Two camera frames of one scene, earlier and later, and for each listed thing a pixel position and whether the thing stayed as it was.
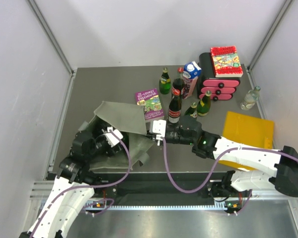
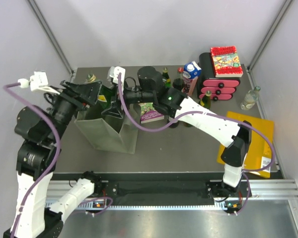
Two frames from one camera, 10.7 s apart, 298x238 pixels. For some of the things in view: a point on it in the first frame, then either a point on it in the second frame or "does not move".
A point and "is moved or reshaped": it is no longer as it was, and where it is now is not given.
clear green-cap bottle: [251, 98] does not move
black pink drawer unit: [221, 89] does not move
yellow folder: [249, 130] does not move
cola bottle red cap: [178, 84] does not move
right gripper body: [160, 142] to [125, 95]
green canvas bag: [129, 121] is moved or reshaped
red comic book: [226, 62] does not move
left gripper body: [102, 145] to [73, 100]
